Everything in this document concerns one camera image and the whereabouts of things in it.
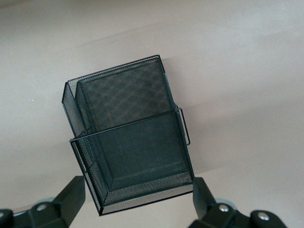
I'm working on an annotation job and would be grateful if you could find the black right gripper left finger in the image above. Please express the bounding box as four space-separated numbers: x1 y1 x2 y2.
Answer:
0 176 86 228

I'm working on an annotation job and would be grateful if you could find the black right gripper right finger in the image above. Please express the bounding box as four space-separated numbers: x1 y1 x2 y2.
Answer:
187 177 285 228

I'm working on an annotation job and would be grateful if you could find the black mesh two-tier tray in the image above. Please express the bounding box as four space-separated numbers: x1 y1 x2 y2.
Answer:
60 54 195 217

